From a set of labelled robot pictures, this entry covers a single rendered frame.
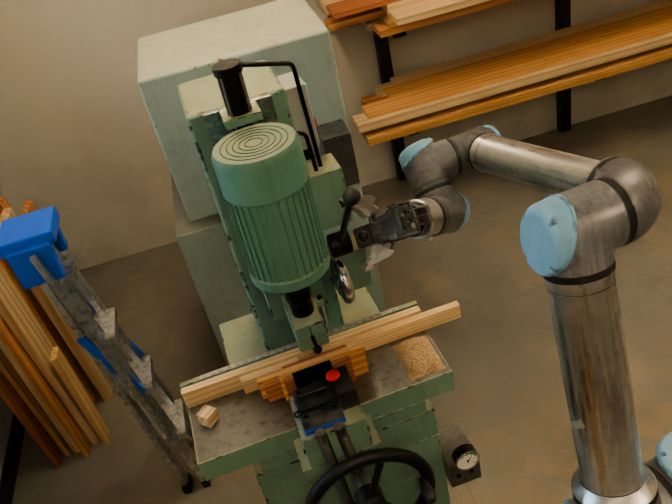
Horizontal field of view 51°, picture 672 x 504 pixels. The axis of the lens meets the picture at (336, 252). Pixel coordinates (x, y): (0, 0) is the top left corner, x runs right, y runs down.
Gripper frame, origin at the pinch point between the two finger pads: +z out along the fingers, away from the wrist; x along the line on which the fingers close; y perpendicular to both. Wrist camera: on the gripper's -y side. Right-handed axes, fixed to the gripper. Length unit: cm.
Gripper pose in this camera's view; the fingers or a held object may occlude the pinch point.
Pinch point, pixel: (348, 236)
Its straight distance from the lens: 142.1
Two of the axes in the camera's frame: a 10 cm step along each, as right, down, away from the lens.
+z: -6.7, 1.6, -7.3
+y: 6.7, -3.0, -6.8
